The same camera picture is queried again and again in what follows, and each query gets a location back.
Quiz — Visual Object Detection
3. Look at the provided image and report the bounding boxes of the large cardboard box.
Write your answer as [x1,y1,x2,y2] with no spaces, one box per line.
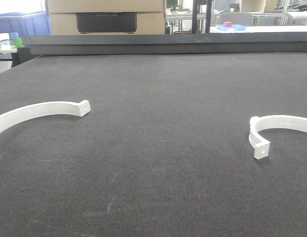
[45,0,166,35]

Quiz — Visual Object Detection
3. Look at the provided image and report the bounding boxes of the white curved clamp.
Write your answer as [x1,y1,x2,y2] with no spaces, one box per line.
[0,100,91,134]
[249,115,307,160]

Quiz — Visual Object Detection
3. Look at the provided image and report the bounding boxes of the dark raised table rail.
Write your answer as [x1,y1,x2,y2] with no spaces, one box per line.
[23,32,307,55]

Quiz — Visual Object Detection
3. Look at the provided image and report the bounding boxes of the green and blue cups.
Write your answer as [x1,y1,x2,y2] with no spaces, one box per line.
[9,32,22,48]

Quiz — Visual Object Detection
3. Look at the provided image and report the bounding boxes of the white paper cup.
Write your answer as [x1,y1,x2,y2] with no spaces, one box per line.
[0,33,10,47]

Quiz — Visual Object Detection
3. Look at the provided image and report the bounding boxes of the blue tray with red block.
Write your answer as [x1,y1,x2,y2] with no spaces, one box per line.
[216,22,247,31]

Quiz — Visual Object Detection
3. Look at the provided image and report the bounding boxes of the blue bin on side table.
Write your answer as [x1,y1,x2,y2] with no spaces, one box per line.
[0,11,51,36]

